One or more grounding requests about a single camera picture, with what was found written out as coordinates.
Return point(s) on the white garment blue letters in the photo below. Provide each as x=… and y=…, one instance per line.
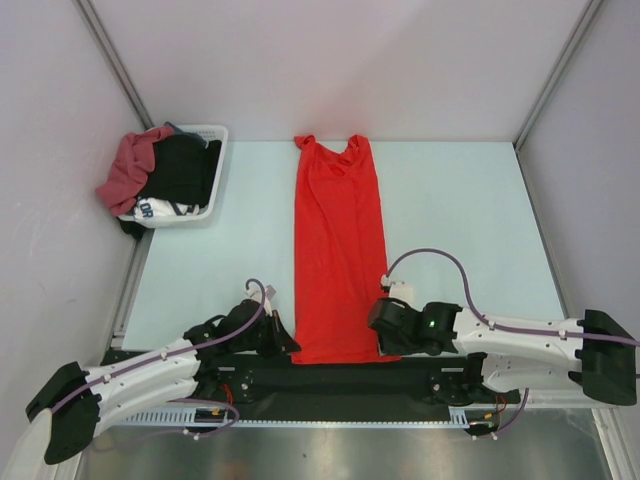
x=158, y=210

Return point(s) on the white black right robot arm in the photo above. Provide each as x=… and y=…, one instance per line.
x=593, y=354

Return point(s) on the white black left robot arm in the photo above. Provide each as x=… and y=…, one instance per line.
x=84, y=401

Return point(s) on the white plastic laundry basket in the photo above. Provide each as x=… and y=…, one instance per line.
x=200, y=170

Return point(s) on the left aluminium corner post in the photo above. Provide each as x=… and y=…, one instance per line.
x=107, y=48

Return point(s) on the pink garment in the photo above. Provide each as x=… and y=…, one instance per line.
x=129, y=172

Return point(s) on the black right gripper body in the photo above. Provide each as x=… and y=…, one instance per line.
x=398, y=345

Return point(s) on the black garment in basket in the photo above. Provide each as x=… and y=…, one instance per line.
x=182, y=170

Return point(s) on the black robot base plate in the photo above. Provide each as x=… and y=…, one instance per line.
x=241, y=378

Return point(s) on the aluminium corner post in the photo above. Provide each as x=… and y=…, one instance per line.
x=559, y=70
x=107, y=48

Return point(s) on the right aluminium corner post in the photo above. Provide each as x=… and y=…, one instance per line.
x=559, y=70

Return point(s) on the white slotted cable duct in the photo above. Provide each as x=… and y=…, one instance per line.
x=192, y=417

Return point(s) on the red tank top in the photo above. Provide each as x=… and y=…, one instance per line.
x=339, y=253

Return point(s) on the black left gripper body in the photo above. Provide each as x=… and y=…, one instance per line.
x=261, y=341

